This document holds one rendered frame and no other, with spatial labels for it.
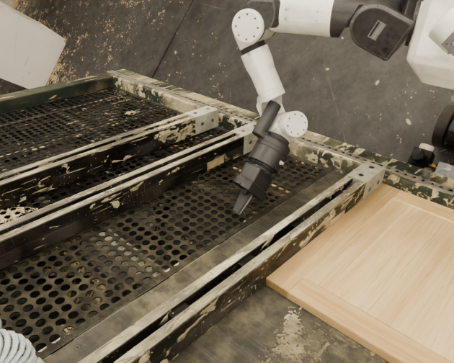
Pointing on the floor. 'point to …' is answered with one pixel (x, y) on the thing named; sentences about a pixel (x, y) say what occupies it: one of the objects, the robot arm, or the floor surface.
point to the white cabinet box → (19, 46)
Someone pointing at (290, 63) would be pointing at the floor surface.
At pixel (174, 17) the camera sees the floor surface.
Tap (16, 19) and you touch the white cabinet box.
